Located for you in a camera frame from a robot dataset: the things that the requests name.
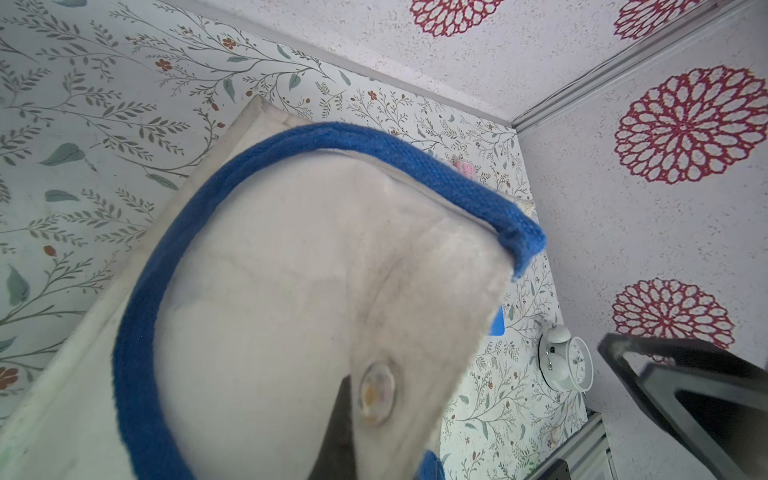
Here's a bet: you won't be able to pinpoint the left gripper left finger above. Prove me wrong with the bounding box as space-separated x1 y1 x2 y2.
308 376 357 480

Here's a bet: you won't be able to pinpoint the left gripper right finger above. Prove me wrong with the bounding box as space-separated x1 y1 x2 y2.
598 334 767 479

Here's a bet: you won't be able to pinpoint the blue stationery case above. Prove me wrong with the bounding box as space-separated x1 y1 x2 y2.
489 307 505 337

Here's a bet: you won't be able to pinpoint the white canvas bag blue handles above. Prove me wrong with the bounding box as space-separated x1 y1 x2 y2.
1 98 546 479

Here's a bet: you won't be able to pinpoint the pink clear stationery case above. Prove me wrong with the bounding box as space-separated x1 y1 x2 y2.
452 159 477 179

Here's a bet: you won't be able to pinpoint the white alarm clock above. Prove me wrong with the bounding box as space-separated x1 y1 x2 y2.
538 324 594 393

